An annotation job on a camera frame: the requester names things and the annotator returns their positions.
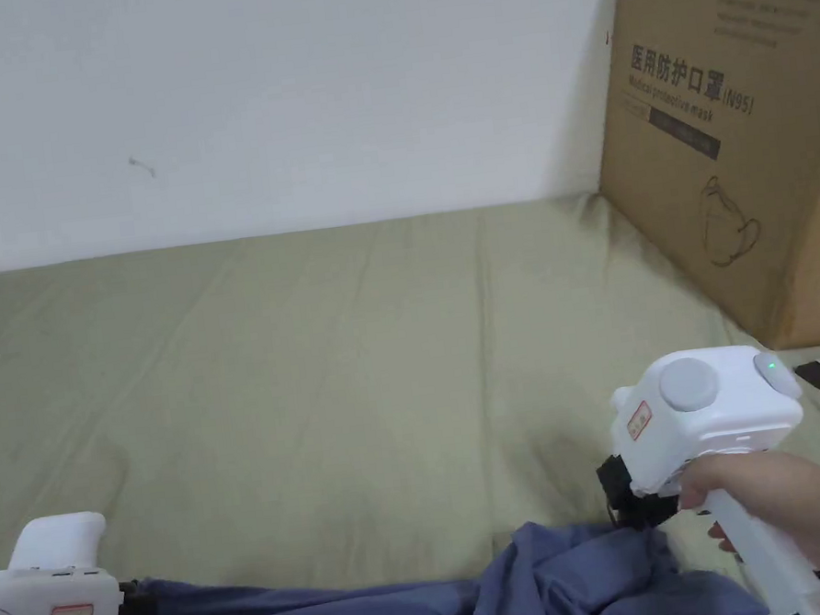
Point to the person's right hand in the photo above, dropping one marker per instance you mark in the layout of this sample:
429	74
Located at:
772	496

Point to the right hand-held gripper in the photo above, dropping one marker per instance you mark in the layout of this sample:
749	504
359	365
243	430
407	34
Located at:
703	407

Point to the large brown cardboard carton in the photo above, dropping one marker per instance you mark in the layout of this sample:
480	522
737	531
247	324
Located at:
753	135

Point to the bed with pale green sheet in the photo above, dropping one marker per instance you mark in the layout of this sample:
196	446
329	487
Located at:
329	376

